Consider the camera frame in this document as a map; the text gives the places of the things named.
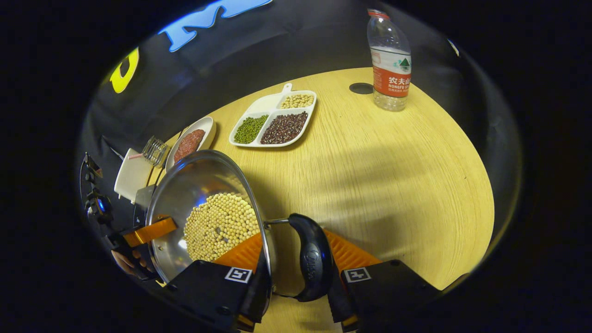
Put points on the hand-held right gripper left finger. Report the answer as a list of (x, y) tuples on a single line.
[(208, 289)]

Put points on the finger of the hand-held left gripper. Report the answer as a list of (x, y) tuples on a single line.
[(150, 231)]

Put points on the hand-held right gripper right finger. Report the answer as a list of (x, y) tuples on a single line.
[(388, 286)]

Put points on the stainless steel pot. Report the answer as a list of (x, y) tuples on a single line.
[(194, 180)]

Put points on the soybeans heap in pot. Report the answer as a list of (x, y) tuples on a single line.
[(222, 226)]

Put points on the white toaster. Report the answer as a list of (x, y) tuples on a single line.
[(132, 178)]

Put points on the pink striped straw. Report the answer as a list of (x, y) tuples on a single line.
[(135, 156)]

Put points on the red meat steak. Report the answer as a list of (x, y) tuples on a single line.
[(198, 135), (182, 150)]

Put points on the round white plate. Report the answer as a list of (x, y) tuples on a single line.
[(206, 129)]

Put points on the green mung beans portion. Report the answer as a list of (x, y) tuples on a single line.
[(249, 129)]

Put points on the dark red beans portion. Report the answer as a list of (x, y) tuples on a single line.
[(284, 128)]

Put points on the white divided dish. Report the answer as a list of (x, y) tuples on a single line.
[(266, 104)]

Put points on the small soybeans portion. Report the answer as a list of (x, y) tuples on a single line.
[(297, 101)]

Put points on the clear plastic water bottle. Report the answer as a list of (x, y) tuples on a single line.
[(391, 74)]

